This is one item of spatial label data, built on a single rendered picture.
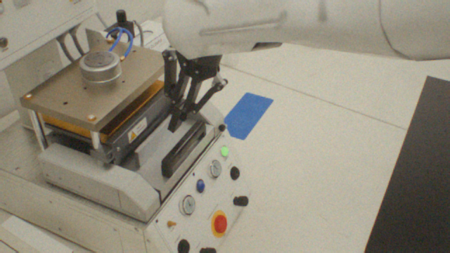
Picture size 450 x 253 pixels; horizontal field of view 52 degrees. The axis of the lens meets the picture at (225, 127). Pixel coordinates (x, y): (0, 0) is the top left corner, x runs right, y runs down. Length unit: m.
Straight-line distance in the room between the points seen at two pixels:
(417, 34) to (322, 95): 1.14
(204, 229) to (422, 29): 0.72
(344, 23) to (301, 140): 0.92
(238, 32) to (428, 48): 0.20
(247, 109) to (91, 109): 0.68
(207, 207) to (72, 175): 0.29
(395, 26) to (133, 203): 0.59
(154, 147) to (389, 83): 0.95
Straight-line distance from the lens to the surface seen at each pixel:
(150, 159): 0.96
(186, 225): 0.98
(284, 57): 1.74
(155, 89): 1.00
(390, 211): 1.09
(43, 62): 1.08
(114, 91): 0.92
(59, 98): 0.93
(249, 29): 0.50
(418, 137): 1.11
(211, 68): 0.79
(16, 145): 1.15
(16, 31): 0.97
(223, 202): 1.08
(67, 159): 0.96
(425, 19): 0.42
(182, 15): 0.58
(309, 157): 1.31
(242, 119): 1.42
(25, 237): 1.07
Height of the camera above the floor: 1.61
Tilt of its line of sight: 38 degrees down
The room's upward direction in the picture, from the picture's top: straight up
